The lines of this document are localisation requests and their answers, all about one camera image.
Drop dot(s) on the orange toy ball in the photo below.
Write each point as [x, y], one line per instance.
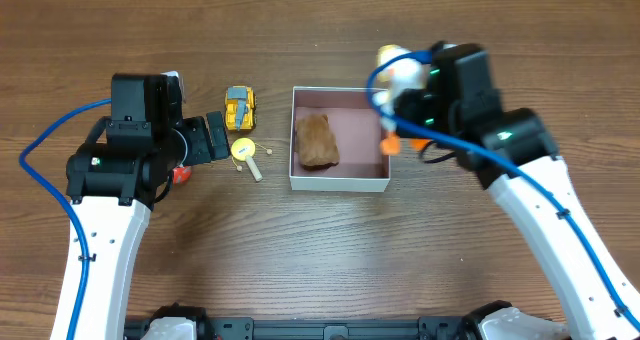
[181, 174]

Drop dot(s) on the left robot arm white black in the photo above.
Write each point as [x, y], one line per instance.
[106, 232]

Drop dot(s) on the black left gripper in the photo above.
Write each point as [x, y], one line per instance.
[201, 140]

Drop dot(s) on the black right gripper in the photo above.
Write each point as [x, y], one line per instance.
[409, 106]

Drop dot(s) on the white plush duck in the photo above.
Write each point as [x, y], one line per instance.
[402, 75]

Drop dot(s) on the yellow toy truck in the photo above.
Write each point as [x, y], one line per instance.
[240, 108]

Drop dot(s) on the brown plush toy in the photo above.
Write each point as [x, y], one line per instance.
[315, 142]

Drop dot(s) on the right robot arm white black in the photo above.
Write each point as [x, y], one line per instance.
[516, 162]

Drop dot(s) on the yellow wooden rattle drum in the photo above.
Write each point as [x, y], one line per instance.
[243, 151]

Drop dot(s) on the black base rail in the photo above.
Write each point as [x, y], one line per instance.
[230, 328]

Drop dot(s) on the white box with pink interior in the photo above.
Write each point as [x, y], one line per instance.
[362, 167]

